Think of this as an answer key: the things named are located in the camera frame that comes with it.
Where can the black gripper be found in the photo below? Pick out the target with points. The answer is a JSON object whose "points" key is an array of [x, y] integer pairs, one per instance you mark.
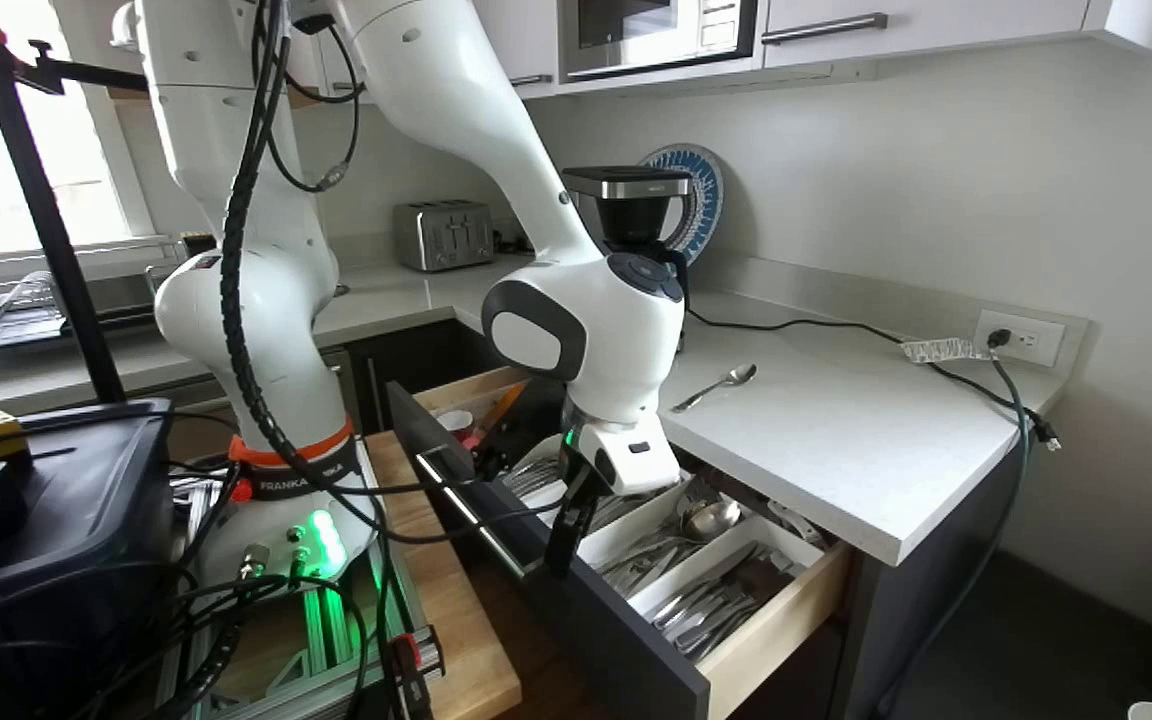
{"points": [[586, 492]]}

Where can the dark grey kitchen drawer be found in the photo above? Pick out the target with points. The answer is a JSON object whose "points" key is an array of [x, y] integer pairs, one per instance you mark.
{"points": [[578, 627]]}

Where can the steel teaspoon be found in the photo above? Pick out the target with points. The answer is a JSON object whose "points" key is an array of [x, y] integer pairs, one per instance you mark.
{"points": [[737, 372]]}

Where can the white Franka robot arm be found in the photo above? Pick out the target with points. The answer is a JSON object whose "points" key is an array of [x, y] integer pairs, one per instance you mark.
{"points": [[600, 332]]}

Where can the white plastic cutlery tray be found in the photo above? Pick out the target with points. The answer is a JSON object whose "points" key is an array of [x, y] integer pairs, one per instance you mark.
{"points": [[622, 530]]}

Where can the wooden robot cart top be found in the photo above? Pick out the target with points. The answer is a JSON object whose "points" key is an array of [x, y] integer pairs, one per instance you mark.
{"points": [[457, 627]]}

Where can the steel table knife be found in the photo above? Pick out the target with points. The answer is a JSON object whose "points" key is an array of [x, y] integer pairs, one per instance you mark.
{"points": [[701, 606], [723, 627]]}

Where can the orange hexagonal silicone mat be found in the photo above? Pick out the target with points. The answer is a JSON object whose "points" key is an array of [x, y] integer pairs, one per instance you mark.
{"points": [[503, 407]]}

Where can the large steel tablespoon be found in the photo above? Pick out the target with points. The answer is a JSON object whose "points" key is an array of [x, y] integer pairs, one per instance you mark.
{"points": [[717, 515]]}

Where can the red clamp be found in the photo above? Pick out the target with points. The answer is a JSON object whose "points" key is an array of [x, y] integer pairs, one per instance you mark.
{"points": [[414, 653]]}

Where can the steel toaster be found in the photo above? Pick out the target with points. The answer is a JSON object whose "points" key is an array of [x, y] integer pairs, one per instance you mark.
{"points": [[450, 239]]}

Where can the black and steel coffee maker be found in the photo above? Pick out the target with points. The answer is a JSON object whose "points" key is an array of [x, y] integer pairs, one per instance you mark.
{"points": [[637, 185]]}

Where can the dark kitchen base cabinet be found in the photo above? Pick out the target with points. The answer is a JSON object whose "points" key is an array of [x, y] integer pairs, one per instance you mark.
{"points": [[938, 627]]}

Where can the black equipment case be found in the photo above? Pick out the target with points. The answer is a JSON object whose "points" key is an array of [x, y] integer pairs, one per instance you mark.
{"points": [[43, 535]]}

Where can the black clamp pole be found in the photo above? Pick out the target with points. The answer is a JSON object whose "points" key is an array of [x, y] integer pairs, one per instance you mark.
{"points": [[50, 224]]}

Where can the wide white cabinet door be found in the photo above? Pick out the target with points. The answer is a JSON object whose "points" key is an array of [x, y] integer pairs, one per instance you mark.
{"points": [[950, 27]]}

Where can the white wall outlet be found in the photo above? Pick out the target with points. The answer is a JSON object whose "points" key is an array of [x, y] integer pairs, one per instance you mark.
{"points": [[1017, 337]]}

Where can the white corner wall cabinet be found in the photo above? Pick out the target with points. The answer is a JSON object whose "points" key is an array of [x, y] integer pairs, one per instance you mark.
{"points": [[1138, 22]]}

